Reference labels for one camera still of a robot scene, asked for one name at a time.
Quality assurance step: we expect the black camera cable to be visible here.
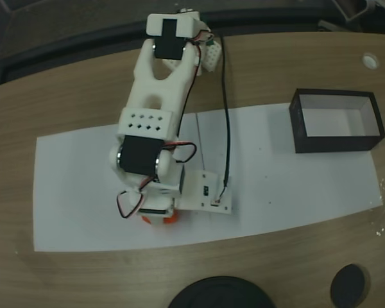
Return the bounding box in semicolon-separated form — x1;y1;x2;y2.
218;33;233;191

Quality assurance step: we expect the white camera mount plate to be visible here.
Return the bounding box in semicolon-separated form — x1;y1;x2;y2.
178;169;234;215

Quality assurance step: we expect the dark box white inside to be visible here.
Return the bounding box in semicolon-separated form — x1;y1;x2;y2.
289;88;385;155

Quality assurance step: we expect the white paper sheet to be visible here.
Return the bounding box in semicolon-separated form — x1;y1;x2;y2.
182;102;383;240
33;114;212;253

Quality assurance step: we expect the small white round cap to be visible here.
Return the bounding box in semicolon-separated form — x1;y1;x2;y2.
361;53;379;69

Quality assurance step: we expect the orange cube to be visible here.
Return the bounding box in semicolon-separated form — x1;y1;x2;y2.
141;212;180;227

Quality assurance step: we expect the black round lamp base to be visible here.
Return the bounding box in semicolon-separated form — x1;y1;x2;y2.
167;276;273;308

